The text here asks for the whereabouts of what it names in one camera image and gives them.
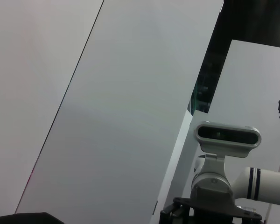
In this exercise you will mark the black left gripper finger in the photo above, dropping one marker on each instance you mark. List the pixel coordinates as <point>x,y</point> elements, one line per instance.
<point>25,219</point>

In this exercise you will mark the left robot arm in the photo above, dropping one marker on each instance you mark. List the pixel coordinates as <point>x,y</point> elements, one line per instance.
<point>266,184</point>

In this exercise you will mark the white robot neck joint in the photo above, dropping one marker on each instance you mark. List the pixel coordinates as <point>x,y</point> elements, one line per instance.
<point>212,186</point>

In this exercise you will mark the white robot head camera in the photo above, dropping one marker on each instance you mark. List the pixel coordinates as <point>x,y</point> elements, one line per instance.
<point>226,135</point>

